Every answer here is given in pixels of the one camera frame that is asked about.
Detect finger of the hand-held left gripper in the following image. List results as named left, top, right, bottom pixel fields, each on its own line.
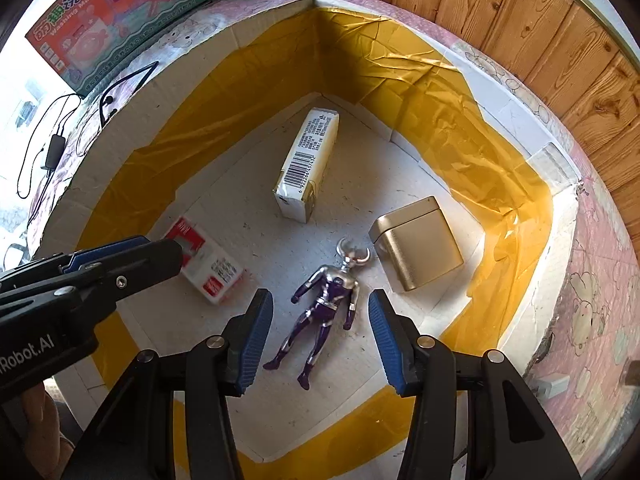
left=0, top=236, right=163, bottom=291
left=0, top=239, right=184, bottom=321

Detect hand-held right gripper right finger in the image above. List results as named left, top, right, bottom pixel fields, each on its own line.
left=368, top=288, right=583, bottom=480

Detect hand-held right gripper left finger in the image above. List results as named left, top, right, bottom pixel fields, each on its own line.
left=60, top=288, right=275, bottom=480

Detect red staples box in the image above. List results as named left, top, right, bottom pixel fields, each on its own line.
left=164, top=216, right=246, bottom=306

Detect silver purple toy figure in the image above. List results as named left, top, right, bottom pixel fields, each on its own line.
left=263, top=238, right=372, bottom=391

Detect gold tin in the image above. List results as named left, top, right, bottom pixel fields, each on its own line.
left=368, top=196, right=465, bottom=292

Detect cream carton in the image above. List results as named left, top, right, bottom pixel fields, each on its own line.
left=272, top=107, right=342, bottom=224

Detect white box with yellow tape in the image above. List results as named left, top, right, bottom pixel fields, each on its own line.
left=40, top=0, right=583, bottom=480

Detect person's left hand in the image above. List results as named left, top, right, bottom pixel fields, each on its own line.
left=19, top=376, right=77, bottom=472

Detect black neckband earphones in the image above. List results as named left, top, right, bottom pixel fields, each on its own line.
left=97, top=61, right=161, bottom=123

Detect white plug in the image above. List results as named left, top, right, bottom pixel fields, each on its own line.
left=535, top=374, right=571, bottom=397

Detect pink printed blanket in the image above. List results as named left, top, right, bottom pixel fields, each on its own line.
left=25, top=0, right=640, bottom=461

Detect pink toy box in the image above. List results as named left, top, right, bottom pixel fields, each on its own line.
left=25, top=0, right=251, bottom=96

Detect black charger with cable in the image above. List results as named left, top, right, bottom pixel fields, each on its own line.
left=17, top=92, right=83, bottom=201

